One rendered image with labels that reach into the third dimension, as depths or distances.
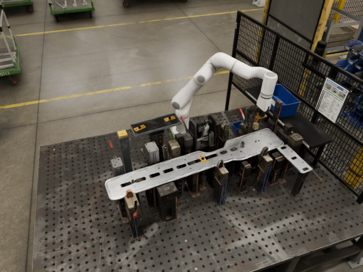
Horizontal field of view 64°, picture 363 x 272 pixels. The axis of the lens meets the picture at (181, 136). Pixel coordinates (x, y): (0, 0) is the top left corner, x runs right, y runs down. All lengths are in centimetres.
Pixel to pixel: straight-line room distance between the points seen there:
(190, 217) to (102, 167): 89
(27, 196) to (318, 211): 281
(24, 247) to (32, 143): 148
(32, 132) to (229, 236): 308
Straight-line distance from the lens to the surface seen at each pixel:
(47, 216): 241
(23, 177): 379
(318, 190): 259
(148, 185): 200
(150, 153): 206
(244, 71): 202
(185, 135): 223
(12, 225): 341
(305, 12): 417
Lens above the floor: 254
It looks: 41 degrees down
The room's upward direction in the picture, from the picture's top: straight up
